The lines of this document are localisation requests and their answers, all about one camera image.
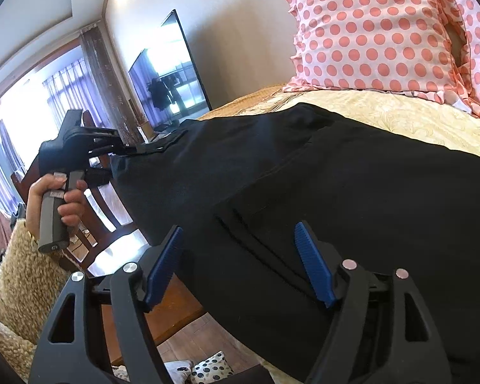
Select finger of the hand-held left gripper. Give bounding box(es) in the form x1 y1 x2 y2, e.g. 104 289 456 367
111 138 185 156

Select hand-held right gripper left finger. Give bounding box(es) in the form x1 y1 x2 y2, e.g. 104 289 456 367
29 225 184 384

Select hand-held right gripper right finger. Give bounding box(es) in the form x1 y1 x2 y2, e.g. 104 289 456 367
294 221 452 384

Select black pants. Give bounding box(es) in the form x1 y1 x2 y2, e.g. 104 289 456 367
110 103 480 383

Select person's left forearm fleece sleeve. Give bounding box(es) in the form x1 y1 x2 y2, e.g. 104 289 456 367
0 218 73 347

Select person's left hand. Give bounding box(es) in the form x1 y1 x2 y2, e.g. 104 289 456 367
26 176 87 241

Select dark wooden chair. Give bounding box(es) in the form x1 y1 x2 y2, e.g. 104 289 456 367
10 109 145 276

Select brown curtain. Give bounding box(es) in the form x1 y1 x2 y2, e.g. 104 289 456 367
79 23 144 145

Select flat screen television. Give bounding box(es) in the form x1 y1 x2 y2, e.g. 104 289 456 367
128 9 213 129

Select purple sheer curtain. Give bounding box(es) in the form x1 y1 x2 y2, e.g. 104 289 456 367
42 58 97 129

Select black dotted white cushion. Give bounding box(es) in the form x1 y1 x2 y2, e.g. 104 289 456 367
190 351 235 382

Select cream patterned bed sheet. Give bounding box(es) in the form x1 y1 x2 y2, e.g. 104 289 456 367
195 83 480 163

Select pink polka dot pillow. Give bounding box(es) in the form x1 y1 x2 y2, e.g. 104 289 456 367
273 0 480 121

